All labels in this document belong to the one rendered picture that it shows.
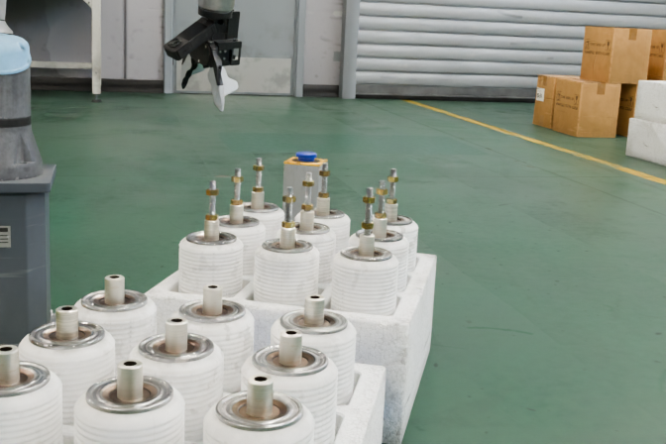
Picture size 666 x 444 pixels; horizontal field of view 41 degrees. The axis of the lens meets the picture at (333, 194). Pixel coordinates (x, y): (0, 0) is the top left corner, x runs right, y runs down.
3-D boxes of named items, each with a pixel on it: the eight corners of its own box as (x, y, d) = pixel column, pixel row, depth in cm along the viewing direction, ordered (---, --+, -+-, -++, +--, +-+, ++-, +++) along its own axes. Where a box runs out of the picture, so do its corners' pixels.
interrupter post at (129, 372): (111, 402, 78) (111, 367, 77) (122, 391, 80) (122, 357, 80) (137, 405, 78) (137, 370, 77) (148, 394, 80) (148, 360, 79)
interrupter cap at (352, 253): (359, 247, 135) (359, 242, 135) (401, 257, 130) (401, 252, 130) (329, 256, 129) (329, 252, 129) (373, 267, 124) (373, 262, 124)
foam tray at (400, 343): (141, 409, 133) (142, 293, 130) (226, 325, 171) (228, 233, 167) (400, 446, 125) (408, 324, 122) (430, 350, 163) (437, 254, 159)
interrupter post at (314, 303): (300, 327, 99) (301, 299, 98) (305, 320, 101) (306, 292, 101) (322, 330, 98) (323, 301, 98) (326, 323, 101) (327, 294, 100)
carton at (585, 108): (615, 138, 495) (621, 83, 489) (576, 137, 490) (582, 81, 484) (589, 130, 523) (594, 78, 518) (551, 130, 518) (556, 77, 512)
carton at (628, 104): (668, 138, 504) (675, 84, 498) (630, 138, 497) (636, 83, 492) (637, 131, 532) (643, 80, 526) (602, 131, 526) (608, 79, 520)
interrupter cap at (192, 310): (168, 321, 99) (168, 315, 99) (191, 301, 106) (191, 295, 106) (234, 329, 97) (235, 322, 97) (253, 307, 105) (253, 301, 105)
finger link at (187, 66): (201, 86, 200) (217, 61, 193) (178, 89, 196) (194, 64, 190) (195, 75, 201) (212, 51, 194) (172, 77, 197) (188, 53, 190)
